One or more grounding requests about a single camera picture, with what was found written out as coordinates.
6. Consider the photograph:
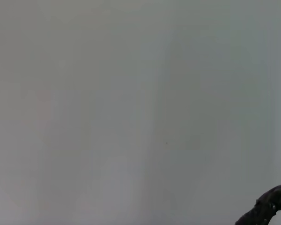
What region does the black round teapot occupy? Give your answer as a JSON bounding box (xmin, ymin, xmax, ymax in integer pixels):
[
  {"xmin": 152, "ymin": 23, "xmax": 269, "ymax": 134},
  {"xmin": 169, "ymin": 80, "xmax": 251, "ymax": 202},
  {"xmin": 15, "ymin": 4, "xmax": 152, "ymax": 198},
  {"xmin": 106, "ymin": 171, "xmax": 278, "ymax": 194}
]
[{"xmin": 234, "ymin": 182, "xmax": 281, "ymax": 225}]

